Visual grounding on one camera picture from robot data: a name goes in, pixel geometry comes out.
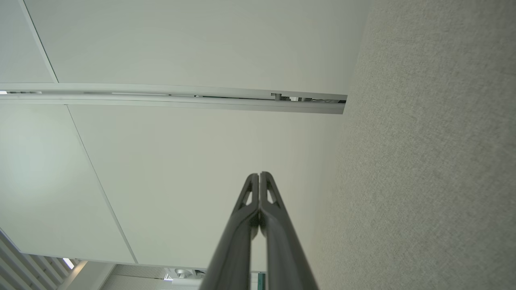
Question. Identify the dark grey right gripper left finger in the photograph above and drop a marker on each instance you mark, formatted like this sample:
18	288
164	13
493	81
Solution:
234	249

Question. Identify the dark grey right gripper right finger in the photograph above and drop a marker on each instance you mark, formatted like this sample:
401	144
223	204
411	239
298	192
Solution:
284	253

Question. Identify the teal vertical post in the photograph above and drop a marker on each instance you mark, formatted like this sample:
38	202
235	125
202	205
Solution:
261	282

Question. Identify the round ceiling spotlight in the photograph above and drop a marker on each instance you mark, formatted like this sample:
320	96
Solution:
183	273

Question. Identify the grey metal frame post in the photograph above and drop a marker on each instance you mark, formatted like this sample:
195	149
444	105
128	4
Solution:
161	98

